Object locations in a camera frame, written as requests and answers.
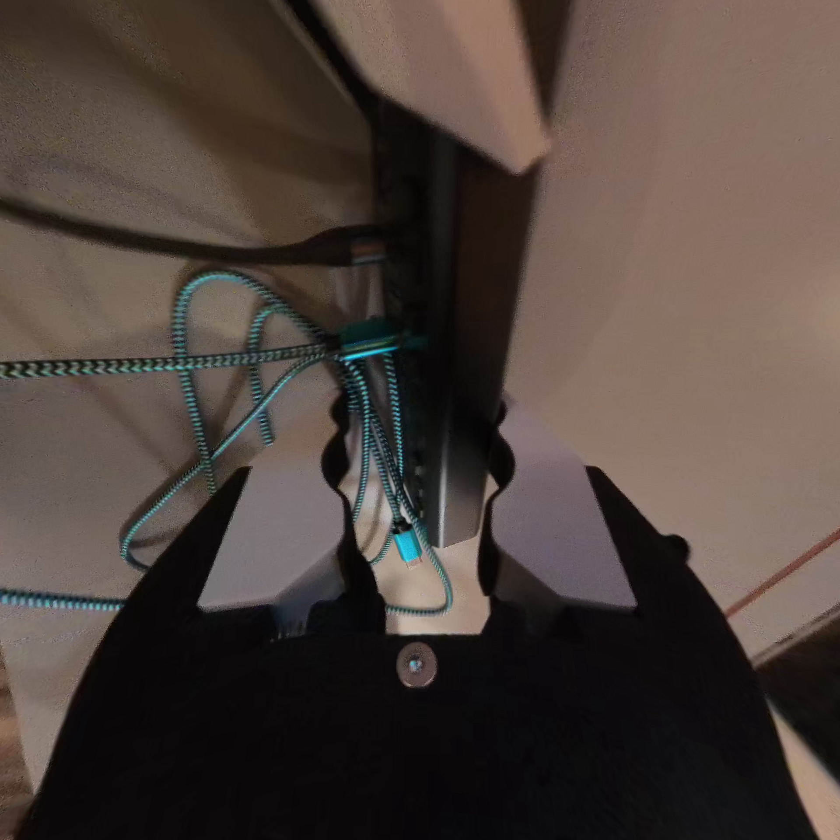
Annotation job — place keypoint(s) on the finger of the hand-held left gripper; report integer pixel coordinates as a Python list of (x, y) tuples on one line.
[(446, 65)]

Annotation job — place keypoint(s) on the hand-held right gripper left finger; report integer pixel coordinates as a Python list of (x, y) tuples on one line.
[(282, 538)]

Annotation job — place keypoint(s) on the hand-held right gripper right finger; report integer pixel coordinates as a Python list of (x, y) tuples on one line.
[(558, 538)]

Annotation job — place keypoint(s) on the grey usb hub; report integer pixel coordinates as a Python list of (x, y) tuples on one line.
[(453, 426)]

